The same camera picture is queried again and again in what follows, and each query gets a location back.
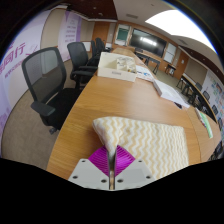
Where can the large ceiling light panel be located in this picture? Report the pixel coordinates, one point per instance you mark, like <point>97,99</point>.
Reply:
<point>180,26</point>

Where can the wooden desk with black legs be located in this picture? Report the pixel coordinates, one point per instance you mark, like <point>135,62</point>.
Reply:
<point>146,56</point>

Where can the brown wooden door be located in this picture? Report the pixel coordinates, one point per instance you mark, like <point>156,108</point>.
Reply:
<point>101,31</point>
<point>181,63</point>

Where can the green white wall board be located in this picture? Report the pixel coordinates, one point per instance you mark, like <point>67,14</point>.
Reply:
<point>122,35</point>

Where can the cream zigzag patterned towel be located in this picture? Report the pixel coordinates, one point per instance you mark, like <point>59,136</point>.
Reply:
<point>156,143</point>

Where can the long wooden side table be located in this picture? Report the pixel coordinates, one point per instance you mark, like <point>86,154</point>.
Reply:
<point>190,83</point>

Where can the group of black side chairs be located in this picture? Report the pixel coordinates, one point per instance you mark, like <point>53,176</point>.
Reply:
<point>206,96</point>

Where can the white paper stack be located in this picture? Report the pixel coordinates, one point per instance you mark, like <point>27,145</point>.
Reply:
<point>170,91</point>

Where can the black mesh office chair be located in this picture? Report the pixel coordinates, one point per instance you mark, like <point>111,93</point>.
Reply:
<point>77,55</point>
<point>43,76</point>

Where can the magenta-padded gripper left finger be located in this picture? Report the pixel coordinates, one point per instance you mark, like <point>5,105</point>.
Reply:
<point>98,163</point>

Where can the white blue paper booklet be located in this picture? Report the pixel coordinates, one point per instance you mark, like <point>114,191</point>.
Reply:
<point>145,73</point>

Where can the green notebook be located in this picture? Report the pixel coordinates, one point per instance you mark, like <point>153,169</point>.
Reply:
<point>206,125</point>

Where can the small wooden side table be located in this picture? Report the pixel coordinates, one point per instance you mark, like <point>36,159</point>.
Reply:
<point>170,66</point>

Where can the white cardboard box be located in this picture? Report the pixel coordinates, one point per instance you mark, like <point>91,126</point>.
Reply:
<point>111,66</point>

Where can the row of black office chairs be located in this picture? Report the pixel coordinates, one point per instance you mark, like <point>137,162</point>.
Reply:
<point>99,46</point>

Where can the small black marker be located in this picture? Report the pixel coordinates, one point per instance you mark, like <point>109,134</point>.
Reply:
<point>178,105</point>

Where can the large black wall screen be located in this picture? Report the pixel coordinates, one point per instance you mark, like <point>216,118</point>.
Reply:
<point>148,41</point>

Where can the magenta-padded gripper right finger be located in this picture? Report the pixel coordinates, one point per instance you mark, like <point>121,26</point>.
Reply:
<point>125,163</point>

